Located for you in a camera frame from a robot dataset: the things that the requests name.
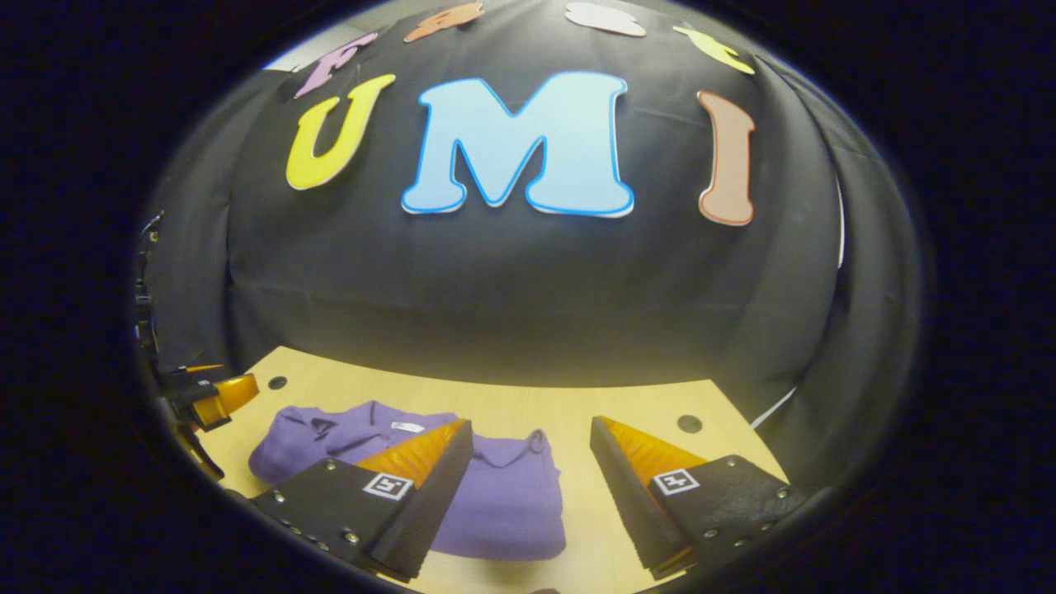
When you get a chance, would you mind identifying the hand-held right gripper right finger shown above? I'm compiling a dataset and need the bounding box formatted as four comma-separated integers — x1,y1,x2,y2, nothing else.
590,415,827,581

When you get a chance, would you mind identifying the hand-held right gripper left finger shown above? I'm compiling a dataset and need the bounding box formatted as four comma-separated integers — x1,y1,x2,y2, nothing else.
247,419,476,583

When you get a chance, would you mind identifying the purple button shirt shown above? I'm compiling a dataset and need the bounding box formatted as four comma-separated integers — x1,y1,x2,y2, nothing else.
247,400,568,562

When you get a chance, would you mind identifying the black backdrop cloth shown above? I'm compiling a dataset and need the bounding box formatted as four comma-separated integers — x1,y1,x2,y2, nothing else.
136,0,925,471

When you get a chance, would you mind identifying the white cable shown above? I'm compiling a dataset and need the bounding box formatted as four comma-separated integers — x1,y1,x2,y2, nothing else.
749,386,798,430

